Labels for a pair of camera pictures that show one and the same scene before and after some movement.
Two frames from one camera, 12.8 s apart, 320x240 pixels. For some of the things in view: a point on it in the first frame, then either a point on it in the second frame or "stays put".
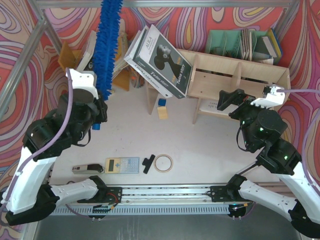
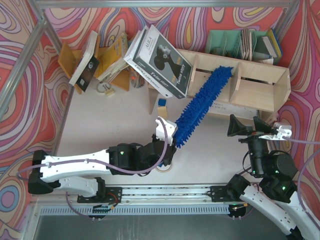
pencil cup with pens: x=136 y=80 stays put
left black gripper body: x=101 y=110 → x=169 y=148
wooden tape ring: x=165 y=171 stays put
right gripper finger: x=237 y=97 → x=236 y=128
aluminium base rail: x=170 y=200 stays put
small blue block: x=162 y=102 stays put
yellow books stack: x=120 y=62 stays put
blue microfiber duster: x=105 y=42 → x=197 y=111
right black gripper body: x=238 y=108 → x=252 y=136
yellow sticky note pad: x=162 y=112 stays put
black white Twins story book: x=157 y=61 stays put
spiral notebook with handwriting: x=210 y=105 stays put
